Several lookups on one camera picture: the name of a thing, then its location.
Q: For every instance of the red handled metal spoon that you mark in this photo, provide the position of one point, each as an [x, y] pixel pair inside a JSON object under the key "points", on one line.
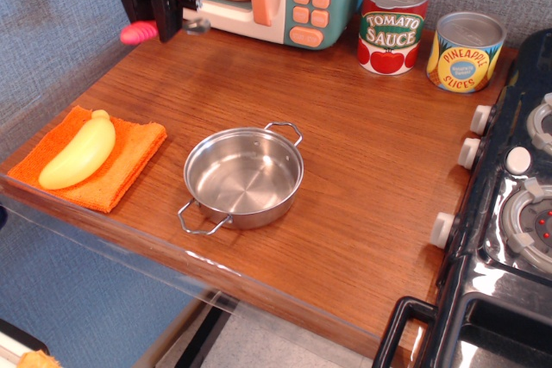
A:
{"points": [[138, 32]]}

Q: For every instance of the orange folded cloth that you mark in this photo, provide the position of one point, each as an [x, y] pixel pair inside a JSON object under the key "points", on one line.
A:
{"points": [[135, 145]]}

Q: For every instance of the yellow toy banana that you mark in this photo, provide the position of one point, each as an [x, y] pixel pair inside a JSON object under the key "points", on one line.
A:
{"points": [[83, 155]]}

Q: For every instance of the stainless steel pot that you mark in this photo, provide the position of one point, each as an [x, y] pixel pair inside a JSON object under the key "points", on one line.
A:
{"points": [[242, 178]]}

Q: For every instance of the tomato sauce can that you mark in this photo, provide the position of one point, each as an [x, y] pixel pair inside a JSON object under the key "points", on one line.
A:
{"points": [[389, 35]]}

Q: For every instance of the pineapple slices can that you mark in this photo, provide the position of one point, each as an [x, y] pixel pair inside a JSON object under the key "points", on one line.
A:
{"points": [[465, 51]]}

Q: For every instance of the white stove knob back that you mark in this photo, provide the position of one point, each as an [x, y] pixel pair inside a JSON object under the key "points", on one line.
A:
{"points": [[480, 119]]}

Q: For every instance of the white stove knob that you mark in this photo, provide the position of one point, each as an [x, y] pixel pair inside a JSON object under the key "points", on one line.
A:
{"points": [[480, 119], [441, 229], [468, 152]]}

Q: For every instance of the white stove knob middle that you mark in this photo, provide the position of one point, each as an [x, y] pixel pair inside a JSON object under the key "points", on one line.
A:
{"points": [[468, 152]]}

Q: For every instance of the white stove knob front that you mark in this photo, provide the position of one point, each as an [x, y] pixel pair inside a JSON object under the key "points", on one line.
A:
{"points": [[441, 229]]}

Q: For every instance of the orange object bottom corner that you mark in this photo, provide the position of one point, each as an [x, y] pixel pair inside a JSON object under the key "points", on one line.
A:
{"points": [[37, 359]]}

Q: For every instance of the black toy stove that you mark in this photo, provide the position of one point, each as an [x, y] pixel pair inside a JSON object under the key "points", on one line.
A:
{"points": [[493, 306]]}

